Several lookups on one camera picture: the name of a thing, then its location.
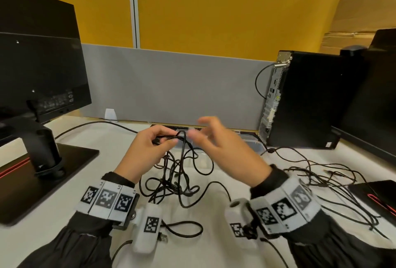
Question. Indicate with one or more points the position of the person's right hand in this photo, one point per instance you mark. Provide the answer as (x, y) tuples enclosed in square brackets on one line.
[(235, 156)]

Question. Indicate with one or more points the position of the person's left hand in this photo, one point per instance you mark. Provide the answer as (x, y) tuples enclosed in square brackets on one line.
[(139, 153)]

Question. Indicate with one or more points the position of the clear plastic compartment box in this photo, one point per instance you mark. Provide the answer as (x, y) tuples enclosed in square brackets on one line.
[(253, 144)]

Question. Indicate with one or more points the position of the person's left forearm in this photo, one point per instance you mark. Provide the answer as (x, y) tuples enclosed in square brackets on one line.
[(68, 246)]

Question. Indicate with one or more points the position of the person's right forearm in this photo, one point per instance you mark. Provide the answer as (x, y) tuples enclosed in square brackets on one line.
[(334, 246)]

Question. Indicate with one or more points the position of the brown cardboard box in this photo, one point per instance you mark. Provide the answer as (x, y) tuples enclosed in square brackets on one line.
[(368, 4)]

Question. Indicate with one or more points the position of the black keyboard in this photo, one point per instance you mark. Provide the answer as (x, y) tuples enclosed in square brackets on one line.
[(173, 127)]

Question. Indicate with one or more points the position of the left wrist marker band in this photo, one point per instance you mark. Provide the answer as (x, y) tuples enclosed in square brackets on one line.
[(106, 201)]

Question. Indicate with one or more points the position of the wrist marker band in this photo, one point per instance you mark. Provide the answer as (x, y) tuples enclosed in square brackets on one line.
[(106, 201), (284, 209)]

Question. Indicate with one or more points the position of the right wrist marker band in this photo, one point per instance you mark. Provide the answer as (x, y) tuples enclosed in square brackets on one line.
[(284, 209)]

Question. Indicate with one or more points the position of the grey desk partition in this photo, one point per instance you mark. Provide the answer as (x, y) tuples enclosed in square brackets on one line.
[(179, 88)]

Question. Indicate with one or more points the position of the black desktop computer tower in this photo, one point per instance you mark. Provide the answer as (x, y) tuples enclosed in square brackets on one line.
[(315, 100)]

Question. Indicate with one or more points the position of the black monitor with square stand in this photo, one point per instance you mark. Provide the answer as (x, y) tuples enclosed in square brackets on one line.
[(40, 66)]

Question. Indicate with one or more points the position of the yellow partition panel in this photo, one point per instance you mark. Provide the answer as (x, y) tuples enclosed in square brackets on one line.
[(232, 13)]

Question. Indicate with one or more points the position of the wide black monitor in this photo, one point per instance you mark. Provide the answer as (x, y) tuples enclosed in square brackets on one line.
[(377, 100)]

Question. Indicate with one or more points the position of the grey webcam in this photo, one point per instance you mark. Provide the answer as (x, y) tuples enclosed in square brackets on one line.
[(352, 50)]

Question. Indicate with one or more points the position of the small white plastic bracket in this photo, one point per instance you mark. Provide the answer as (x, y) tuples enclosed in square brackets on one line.
[(110, 115)]

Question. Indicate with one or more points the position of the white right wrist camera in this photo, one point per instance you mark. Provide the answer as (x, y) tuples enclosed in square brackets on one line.
[(235, 218)]

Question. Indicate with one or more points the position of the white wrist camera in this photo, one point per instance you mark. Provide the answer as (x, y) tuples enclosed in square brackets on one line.
[(235, 218), (148, 233)]

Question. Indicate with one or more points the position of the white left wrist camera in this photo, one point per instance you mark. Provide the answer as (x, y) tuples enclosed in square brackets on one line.
[(148, 233)]

